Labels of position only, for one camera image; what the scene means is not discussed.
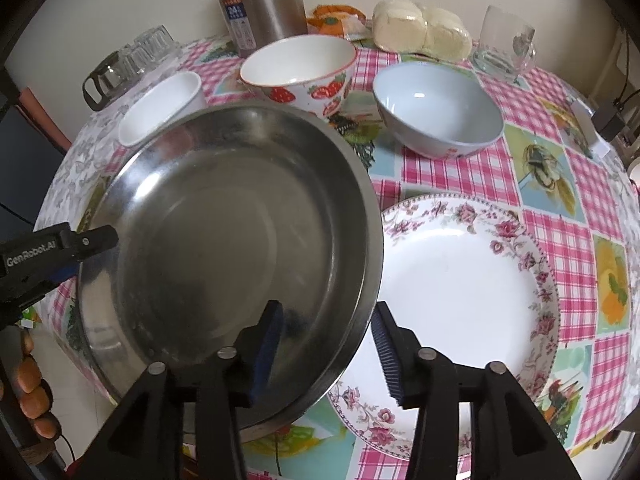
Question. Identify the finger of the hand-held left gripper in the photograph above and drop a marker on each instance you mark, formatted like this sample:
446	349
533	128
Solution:
92	242
62	275

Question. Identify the small white box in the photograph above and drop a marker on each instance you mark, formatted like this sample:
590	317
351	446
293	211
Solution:
587	127

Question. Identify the strawberry print bowl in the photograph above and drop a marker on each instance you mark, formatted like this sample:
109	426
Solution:
300	60

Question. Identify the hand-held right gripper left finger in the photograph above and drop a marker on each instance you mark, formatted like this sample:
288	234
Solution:
269	342

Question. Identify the pink checked tablecloth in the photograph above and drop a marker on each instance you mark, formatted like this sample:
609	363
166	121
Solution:
550	125

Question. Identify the stainless steel thermos jug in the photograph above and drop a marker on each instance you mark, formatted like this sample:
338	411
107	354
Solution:
270	0

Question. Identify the glass teapot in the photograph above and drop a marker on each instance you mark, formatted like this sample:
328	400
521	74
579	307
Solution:
112	72

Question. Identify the bag of white buns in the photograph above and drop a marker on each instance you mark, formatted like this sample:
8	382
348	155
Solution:
420	27

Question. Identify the stainless steel plate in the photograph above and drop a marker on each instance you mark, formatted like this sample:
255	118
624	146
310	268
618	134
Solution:
225	220

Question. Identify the orange snack packet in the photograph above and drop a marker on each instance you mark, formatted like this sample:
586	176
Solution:
335	22

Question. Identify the black power adapter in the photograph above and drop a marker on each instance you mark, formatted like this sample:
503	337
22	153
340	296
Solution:
609	121

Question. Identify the grey floral cloth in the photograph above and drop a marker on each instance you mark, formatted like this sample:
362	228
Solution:
70	175

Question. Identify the light blue bowl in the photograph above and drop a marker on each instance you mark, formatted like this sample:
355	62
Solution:
435	105

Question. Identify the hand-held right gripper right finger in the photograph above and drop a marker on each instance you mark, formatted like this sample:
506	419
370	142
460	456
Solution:
384	355

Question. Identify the clear glass cup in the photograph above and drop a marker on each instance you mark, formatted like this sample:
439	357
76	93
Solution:
169	37
147	45

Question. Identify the clear glass mug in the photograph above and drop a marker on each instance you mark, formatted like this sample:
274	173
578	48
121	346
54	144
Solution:
502	40

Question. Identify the small white bowl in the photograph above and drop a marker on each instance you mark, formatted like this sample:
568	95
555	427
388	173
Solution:
155	105

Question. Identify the white floral plate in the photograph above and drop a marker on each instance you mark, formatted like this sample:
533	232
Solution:
460	280

